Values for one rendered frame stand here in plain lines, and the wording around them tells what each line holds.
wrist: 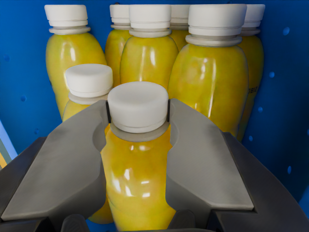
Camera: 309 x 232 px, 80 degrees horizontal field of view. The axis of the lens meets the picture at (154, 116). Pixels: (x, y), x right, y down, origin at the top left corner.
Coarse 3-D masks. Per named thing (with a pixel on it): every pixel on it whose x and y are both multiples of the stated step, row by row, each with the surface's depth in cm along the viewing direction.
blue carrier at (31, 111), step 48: (0, 0) 17; (48, 0) 20; (96, 0) 24; (144, 0) 25; (192, 0) 24; (240, 0) 21; (288, 0) 17; (0, 48) 17; (288, 48) 18; (0, 96) 17; (48, 96) 23; (288, 96) 18; (288, 144) 17
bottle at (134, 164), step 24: (120, 144) 12; (144, 144) 12; (168, 144) 12; (120, 168) 12; (144, 168) 12; (120, 192) 13; (144, 192) 12; (120, 216) 15; (144, 216) 14; (168, 216) 15
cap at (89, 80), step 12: (72, 72) 15; (84, 72) 15; (96, 72) 16; (108, 72) 16; (72, 84) 15; (84, 84) 15; (96, 84) 15; (108, 84) 16; (84, 96) 15; (96, 96) 16
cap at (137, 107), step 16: (112, 96) 11; (128, 96) 11; (144, 96) 11; (160, 96) 11; (112, 112) 11; (128, 112) 10; (144, 112) 10; (160, 112) 11; (128, 128) 11; (144, 128) 11
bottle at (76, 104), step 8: (72, 96) 16; (104, 96) 16; (72, 104) 16; (80, 104) 16; (88, 104) 16; (64, 112) 17; (72, 112) 16; (64, 120) 17; (104, 208) 21; (96, 216) 22; (104, 216) 22
